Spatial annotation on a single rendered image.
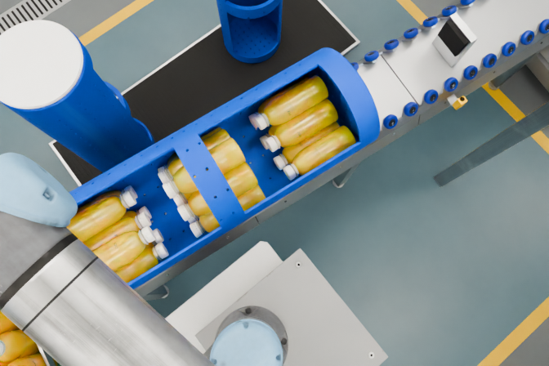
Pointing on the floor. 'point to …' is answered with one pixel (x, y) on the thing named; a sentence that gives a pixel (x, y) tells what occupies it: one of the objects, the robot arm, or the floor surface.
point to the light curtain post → (497, 145)
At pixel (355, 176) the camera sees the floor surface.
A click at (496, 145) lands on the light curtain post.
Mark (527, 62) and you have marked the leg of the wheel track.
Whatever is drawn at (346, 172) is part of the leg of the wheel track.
